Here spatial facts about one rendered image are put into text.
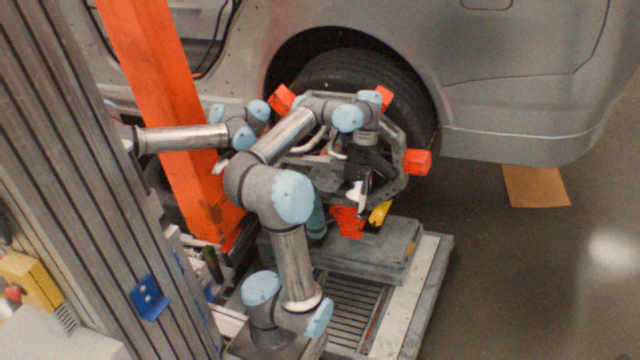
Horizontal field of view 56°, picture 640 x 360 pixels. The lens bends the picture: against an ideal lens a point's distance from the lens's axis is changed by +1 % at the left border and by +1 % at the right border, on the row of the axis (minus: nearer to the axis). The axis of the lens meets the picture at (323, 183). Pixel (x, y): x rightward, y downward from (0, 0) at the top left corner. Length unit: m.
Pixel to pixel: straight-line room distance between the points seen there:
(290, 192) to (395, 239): 1.61
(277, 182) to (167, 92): 0.93
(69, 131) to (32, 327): 0.55
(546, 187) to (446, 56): 1.47
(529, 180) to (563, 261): 0.61
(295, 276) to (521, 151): 1.20
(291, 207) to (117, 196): 0.38
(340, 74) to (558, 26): 0.77
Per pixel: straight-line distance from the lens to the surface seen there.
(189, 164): 2.35
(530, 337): 2.84
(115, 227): 1.40
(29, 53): 1.20
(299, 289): 1.56
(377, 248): 2.86
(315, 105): 1.70
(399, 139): 2.24
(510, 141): 2.40
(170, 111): 2.22
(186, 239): 2.93
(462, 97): 2.32
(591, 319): 2.94
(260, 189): 1.36
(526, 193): 3.46
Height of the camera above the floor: 2.29
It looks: 39 degrees down
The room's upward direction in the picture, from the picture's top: 11 degrees counter-clockwise
